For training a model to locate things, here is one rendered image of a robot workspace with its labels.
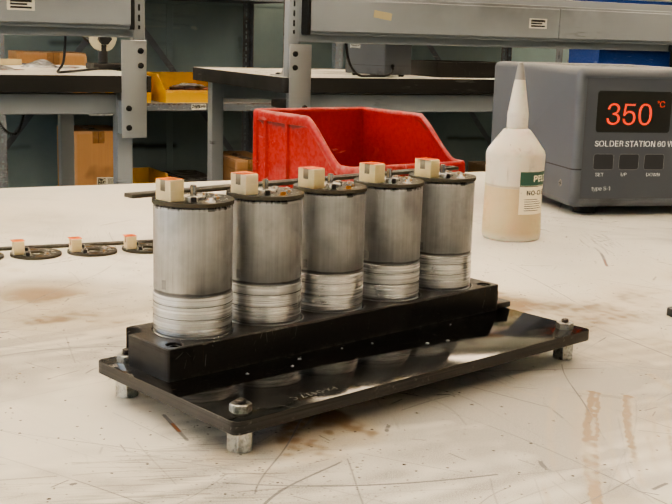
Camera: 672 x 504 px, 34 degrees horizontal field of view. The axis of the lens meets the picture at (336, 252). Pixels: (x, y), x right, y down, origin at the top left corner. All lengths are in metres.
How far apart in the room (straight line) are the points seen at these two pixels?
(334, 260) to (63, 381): 0.10
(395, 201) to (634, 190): 0.39
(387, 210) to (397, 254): 0.02
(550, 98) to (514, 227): 0.16
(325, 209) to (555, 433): 0.10
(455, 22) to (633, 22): 0.63
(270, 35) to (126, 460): 4.87
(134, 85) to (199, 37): 2.29
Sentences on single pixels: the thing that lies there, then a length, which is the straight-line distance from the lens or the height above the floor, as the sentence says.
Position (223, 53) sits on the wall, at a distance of 5.07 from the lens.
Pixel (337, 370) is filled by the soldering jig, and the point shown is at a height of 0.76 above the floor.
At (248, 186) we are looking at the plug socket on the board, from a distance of 0.35.
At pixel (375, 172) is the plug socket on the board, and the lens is 0.38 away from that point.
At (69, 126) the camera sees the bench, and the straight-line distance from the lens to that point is 3.37.
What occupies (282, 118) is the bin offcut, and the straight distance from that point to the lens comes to 0.75.
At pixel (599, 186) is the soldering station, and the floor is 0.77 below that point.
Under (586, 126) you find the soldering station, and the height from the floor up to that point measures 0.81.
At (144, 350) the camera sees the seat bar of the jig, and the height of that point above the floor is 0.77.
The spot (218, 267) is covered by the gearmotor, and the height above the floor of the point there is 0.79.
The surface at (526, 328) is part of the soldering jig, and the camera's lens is 0.40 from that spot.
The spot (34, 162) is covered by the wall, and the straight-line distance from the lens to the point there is 4.86.
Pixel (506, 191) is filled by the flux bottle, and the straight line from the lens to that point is 0.63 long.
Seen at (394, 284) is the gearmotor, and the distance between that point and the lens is 0.39.
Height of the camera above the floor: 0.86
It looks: 11 degrees down
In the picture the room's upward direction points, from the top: 2 degrees clockwise
